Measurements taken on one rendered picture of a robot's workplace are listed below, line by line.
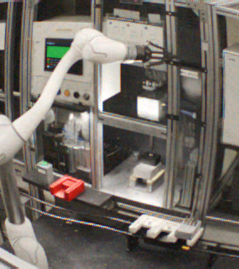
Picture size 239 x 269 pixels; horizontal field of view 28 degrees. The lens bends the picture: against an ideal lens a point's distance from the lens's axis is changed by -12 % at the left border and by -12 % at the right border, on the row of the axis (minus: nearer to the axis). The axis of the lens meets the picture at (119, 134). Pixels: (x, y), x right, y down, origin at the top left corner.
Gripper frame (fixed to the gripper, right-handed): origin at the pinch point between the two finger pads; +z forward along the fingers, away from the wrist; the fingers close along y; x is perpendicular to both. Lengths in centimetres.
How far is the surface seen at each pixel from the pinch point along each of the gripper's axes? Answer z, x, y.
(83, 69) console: -16, 48, -18
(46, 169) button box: -25, 59, -74
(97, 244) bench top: -8, 26, -107
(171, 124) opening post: 12.1, 9.5, -34.6
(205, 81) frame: 15.9, -7.1, -8.4
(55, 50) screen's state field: -27, 61, -10
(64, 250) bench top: -28, 27, -111
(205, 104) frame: 18.0, -6.8, -19.7
